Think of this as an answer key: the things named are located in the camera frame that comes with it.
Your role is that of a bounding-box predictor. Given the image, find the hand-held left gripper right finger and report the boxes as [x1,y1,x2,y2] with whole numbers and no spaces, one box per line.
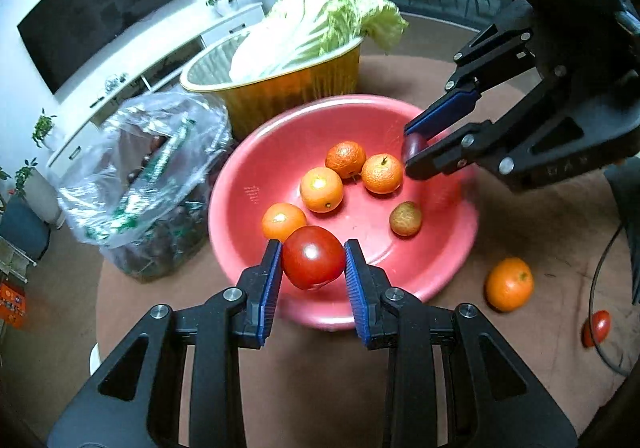
[343,238,578,448]

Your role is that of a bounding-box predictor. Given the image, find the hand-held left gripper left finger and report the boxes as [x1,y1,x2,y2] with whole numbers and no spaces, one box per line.
[46,239,283,448]

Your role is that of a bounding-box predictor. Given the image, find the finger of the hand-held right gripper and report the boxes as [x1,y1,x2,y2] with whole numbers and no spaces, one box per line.
[404,64,602,192]
[404,0,538,141]

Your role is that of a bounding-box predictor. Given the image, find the purple grape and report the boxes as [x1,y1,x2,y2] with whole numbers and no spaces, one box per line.
[404,132,431,164]

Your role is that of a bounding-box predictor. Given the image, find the red plastic basin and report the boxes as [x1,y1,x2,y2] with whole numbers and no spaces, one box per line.
[207,94,480,333]

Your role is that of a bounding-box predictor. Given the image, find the large red tomato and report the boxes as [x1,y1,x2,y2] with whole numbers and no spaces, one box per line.
[281,225,347,291]

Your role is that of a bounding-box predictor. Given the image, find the orange mandarin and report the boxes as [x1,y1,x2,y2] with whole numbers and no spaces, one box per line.
[299,167,344,214]
[325,141,367,179]
[261,203,308,243]
[484,257,535,313]
[361,153,404,194]

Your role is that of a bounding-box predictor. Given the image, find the brown longan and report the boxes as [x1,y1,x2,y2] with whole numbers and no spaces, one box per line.
[389,201,422,237]

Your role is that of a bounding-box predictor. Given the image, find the clear plastic bag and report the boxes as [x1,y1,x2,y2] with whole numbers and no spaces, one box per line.
[56,92,236,284]

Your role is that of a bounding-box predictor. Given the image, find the napa cabbage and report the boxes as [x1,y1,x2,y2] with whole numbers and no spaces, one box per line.
[227,0,410,82]

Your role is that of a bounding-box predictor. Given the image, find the gold metal basin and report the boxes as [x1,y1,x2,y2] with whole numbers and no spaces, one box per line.
[179,34,365,141]

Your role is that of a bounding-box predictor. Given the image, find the small red tomato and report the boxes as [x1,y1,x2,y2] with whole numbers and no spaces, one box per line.
[582,310,612,348]

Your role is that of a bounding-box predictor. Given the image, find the white television cabinet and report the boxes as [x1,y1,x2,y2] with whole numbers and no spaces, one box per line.
[45,2,266,169]

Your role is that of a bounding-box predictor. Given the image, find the plant in white ribbed pot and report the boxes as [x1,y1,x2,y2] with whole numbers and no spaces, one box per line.
[0,157,63,229]

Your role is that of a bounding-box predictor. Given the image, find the tall plant in blue pot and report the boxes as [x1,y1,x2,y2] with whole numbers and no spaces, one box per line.
[0,195,52,261]

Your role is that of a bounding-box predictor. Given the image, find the orange cardboard box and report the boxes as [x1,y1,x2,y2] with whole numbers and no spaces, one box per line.
[0,281,28,331]

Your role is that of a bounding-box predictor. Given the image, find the black flat television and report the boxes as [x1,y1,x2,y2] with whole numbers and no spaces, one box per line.
[16,0,194,96]

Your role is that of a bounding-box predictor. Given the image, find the black cable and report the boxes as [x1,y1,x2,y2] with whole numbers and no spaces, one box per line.
[587,223,631,376]

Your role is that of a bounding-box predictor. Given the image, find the tangled cables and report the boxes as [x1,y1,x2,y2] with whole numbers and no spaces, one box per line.
[102,73,130,94]

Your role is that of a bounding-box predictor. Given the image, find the white wire rack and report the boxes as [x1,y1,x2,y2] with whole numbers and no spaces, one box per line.
[0,235,38,286]

